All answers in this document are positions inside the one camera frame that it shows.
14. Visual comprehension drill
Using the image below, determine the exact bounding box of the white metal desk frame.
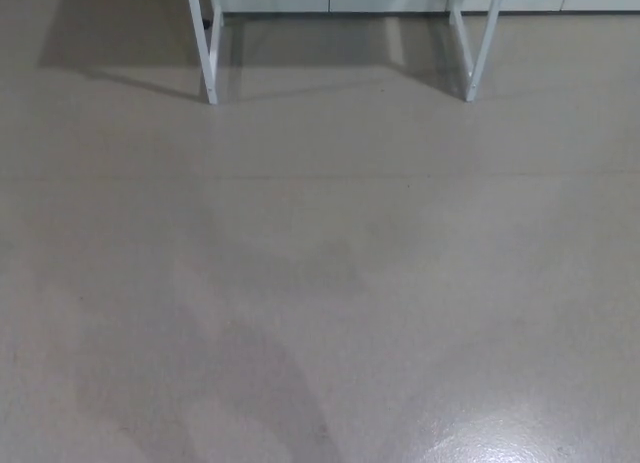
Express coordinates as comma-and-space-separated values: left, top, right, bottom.
185, 0, 506, 105

